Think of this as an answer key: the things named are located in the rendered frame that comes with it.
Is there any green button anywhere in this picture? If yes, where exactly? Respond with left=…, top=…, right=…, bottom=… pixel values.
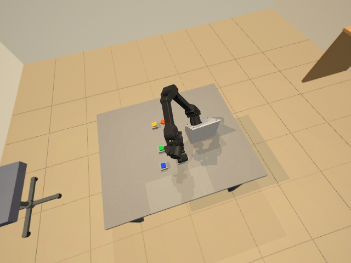
left=157, top=145, right=165, bottom=153

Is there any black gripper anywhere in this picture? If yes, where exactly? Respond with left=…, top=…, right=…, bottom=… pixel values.
left=178, top=144, right=188, bottom=163

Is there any blue button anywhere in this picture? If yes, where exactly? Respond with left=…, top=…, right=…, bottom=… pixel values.
left=160, top=162, right=168, bottom=171

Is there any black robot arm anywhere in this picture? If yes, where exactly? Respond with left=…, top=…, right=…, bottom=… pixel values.
left=160, top=84, right=202, bottom=159

